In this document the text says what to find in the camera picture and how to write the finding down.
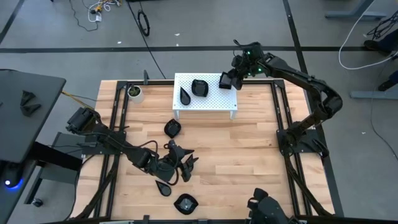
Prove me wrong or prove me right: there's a dark grey desk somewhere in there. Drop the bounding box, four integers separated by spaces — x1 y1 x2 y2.
0 68 67 224

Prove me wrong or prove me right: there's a grey desk foot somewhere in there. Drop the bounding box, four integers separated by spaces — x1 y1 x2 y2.
325 0 388 19
349 90 398 100

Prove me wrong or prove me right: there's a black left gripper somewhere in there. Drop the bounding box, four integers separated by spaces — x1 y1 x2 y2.
154 139 200 183

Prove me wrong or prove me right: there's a black square mini plate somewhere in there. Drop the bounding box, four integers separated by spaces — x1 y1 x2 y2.
219 73 233 90

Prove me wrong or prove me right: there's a black coiled cable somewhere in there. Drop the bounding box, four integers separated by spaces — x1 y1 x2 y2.
137 9 150 37

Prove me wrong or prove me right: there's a white perforated metal riser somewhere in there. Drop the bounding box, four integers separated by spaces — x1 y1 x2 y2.
172 72 239 121

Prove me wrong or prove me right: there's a white and yellow cable bundle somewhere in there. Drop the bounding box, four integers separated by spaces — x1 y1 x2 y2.
88 0 123 15

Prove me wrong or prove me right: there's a black leaf-shaped mini plate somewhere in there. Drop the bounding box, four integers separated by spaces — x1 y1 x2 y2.
174 192 199 215
164 118 182 139
191 78 210 98

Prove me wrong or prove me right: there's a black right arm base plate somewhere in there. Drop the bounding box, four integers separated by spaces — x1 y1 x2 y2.
276 129 327 155

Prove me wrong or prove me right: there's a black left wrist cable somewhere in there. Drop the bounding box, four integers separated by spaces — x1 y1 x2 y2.
136 139 182 187

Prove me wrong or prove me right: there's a thin black floor cable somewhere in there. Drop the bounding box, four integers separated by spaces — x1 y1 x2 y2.
68 0 100 32

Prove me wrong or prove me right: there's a black aluminium table frame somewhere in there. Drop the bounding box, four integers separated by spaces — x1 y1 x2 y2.
70 79 345 224

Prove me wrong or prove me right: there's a black desk crossbar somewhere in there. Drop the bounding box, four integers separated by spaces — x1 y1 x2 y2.
29 141 84 172

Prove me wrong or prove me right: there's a black cable bundle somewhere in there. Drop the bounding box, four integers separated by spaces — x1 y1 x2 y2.
366 11 398 40

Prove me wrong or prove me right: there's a black triangular part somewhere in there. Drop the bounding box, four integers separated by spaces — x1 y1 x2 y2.
19 103 42 118
20 90 37 107

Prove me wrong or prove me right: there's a black teardrop mini plate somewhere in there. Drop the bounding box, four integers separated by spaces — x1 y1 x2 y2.
155 180 172 197
179 86 192 106

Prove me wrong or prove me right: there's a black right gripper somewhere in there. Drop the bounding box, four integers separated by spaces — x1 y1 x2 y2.
229 51 254 91

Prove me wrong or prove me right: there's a white pot with succulent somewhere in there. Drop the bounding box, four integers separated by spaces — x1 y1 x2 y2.
126 84 146 105

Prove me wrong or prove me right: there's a white floor cable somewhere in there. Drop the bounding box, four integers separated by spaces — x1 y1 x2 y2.
338 0 398 70

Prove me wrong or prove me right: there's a long black floor cable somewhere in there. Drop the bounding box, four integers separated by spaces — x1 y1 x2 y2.
126 0 167 79

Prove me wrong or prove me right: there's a round black device with light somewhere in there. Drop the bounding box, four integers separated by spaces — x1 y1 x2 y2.
2 169 25 192

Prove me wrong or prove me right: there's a grey metal stand base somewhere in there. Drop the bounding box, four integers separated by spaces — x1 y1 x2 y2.
24 132 86 205

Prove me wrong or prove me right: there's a yellow floor cable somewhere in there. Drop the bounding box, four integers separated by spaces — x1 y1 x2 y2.
61 90 95 111

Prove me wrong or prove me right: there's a person's leg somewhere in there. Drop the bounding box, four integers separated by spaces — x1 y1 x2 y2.
377 70 398 92
363 27 398 57

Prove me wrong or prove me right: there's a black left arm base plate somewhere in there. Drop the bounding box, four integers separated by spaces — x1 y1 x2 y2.
81 130 125 156

